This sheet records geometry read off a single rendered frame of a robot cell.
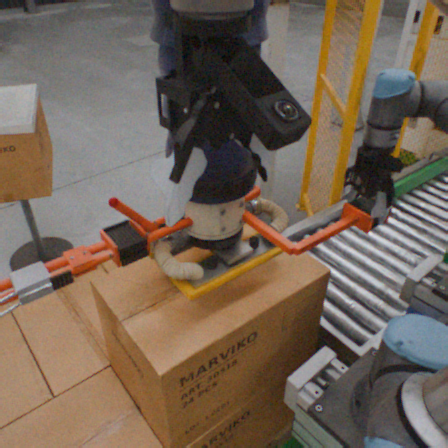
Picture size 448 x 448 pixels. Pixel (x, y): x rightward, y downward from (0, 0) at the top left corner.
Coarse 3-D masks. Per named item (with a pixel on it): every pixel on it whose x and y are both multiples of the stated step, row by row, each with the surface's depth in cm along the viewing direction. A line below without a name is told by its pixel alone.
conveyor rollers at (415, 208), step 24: (408, 192) 241; (432, 192) 239; (408, 216) 217; (432, 216) 217; (336, 240) 201; (360, 240) 201; (384, 240) 201; (408, 240) 201; (432, 240) 201; (336, 264) 192; (360, 264) 192; (384, 264) 193; (408, 264) 194; (336, 288) 175; (360, 288) 175; (384, 288) 176; (336, 312) 165; (360, 312) 165; (384, 312) 167; (360, 336) 157
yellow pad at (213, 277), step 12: (252, 240) 111; (264, 240) 115; (264, 252) 112; (276, 252) 112; (204, 264) 107; (216, 264) 105; (228, 264) 107; (240, 264) 108; (252, 264) 108; (204, 276) 104; (216, 276) 104; (228, 276) 105; (180, 288) 102; (192, 288) 101; (204, 288) 101; (192, 300) 100
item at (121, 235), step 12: (108, 228) 98; (120, 228) 99; (132, 228) 99; (108, 240) 94; (120, 240) 95; (132, 240) 95; (144, 240) 94; (120, 252) 92; (132, 252) 95; (144, 252) 96; (120, 264) 95
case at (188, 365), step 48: (96, 288) 119; (144, 288) 119; (240, 288) 119; (288, 288) 119; (144, 336) 106; (192, 336) 106; (240, 336) 111; (288, 336) 130; (144, 384) 113; (192, 384) 108; (240, 384) 125; (192, 432) 121
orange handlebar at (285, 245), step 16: (256, 192) 114; (176, 224) 102; (192, 224) 104; (256, 224) 102; (336, 224) 101; (352, 224) 104; (272, 240) 98; (288, 240) 97; (304, 240) 96; (320, 240) 98; (64, 256) 92; (80, 256) 91; (96, 256) 92; (112, 256) 93; (80, 272) 91; (0, 288) 85; (0, 304) 82
